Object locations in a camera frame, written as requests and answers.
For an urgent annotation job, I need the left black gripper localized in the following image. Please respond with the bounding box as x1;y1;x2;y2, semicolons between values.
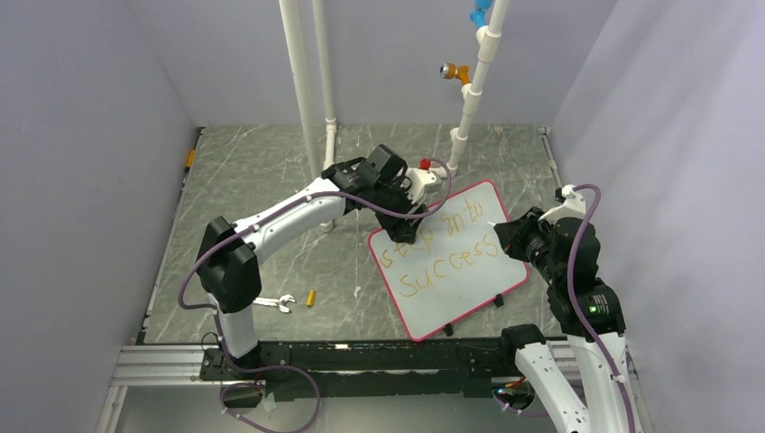
370;177;429;244

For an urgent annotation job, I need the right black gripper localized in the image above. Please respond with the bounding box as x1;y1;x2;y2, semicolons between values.
495;205;562;282

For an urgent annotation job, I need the pink framed whiteboard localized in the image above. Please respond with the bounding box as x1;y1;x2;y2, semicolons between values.
367;180;530;342

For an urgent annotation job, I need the yellow marker cap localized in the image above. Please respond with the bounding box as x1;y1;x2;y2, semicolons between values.
306;290;317;307

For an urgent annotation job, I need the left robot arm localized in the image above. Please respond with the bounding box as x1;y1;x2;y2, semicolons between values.
192;144;441;379

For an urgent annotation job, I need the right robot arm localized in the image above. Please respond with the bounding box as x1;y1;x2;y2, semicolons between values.
493;207;642;432

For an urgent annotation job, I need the silver open-end wrench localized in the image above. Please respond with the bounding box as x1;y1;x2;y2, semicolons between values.
253;295;296;314

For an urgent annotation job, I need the blue clamp on pipe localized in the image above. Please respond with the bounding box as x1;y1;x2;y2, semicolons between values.
469;0;493;29

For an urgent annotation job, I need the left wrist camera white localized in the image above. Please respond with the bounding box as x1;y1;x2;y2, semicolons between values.
404;158;446;204

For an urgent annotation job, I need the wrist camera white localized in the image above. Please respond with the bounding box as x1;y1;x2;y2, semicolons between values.
538;184;586;224
404;158;446;204

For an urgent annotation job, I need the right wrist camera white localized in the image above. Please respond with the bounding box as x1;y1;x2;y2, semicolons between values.
538;184;586;224

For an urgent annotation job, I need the orange clamp mounted camera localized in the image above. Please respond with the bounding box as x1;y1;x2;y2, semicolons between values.
439;62;471;86

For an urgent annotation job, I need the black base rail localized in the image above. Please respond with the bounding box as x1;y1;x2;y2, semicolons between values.
195;337;521;402

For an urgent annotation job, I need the white pvc pipe frame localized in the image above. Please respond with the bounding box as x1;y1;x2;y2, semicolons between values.
277;0;511;235

